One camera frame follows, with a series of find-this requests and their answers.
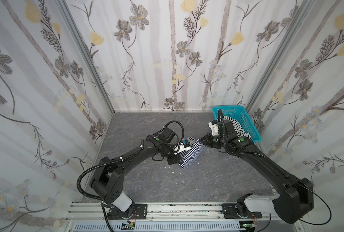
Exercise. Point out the black white striped tank top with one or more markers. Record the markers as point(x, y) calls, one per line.
point(238, 127)

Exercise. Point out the green circuit board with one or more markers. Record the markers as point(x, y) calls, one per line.
point(128, 226)
point(248, 227)

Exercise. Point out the green circuit board right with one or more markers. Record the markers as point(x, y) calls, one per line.
point(248, 227)

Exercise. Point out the blue white striped tank top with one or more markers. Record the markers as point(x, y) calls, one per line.
point(190, 156)

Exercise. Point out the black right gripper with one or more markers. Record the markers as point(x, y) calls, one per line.
point(208, 140)

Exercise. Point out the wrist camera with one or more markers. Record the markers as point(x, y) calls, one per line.
point(182, 147)
point(214, 128)

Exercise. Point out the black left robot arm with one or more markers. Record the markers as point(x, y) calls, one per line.
point(105, 181)

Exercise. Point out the teal plastic basket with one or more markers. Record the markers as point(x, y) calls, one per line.
point(239, 113)

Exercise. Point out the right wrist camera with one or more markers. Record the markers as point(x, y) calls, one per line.
point(214, 128)

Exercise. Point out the green circuit board left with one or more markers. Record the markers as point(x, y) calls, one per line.
point(128, 226)

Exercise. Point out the aluminium corner post right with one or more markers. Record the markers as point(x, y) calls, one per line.
point(296, 23)

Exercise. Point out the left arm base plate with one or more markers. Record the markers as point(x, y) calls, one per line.
point(136, 211)

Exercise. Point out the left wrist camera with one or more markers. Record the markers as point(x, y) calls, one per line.
point(182, 147)

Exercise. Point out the aluminium corner post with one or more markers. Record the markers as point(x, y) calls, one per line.
point(296, 23)
point(80, 43)

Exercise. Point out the aluminium corner post left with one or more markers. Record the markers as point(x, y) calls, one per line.
point(80, 43)

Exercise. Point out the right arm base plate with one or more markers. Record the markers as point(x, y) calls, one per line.
point(233, 211)

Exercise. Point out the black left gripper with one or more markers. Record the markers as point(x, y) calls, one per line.
point(176, 155)

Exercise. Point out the white slotted cable duct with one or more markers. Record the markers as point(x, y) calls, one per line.
point(199, 226)

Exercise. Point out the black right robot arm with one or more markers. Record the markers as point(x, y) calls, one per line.
point(295, 197)

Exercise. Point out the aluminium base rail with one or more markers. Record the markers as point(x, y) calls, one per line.
point(203, 211)

